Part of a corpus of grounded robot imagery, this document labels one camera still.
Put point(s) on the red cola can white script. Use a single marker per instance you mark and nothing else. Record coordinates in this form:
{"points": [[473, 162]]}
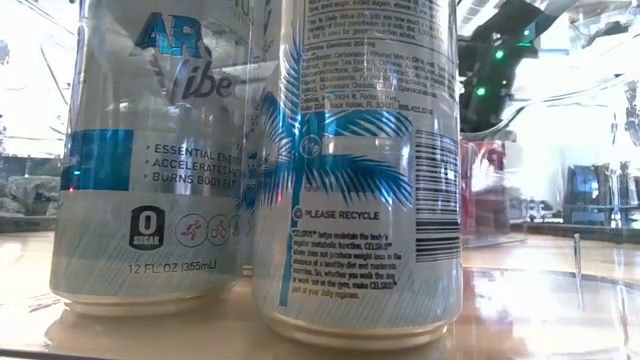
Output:
{"points": [[482, 200]]}

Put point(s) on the clear plastic bin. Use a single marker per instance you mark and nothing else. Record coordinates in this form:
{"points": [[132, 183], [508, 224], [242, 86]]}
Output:
{"points": [[550, 310], [500, 220]]}

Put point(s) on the white Celsius can black lid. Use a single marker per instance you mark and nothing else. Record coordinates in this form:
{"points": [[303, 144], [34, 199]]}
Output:
{"points": [[150, 175], [350, 200]]}

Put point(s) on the grey covered machine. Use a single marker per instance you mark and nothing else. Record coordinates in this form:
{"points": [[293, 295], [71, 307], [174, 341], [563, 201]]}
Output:
{"points": [[30, 195]]}

